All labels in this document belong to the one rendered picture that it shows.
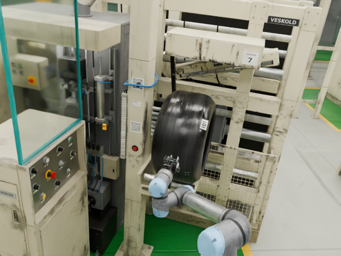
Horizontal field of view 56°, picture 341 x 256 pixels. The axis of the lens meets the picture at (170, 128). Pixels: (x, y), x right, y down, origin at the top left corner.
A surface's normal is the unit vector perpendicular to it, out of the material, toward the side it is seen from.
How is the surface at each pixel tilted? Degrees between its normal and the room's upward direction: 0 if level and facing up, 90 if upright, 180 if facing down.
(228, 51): 90
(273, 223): 0
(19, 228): 90
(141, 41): 90
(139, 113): 90
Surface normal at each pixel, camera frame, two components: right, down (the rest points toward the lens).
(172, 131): -0.19, -0.11
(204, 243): -0.81, 0.07
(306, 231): 0.09, -0.89
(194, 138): 0.06, 0.01
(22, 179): -0.27, 0.41
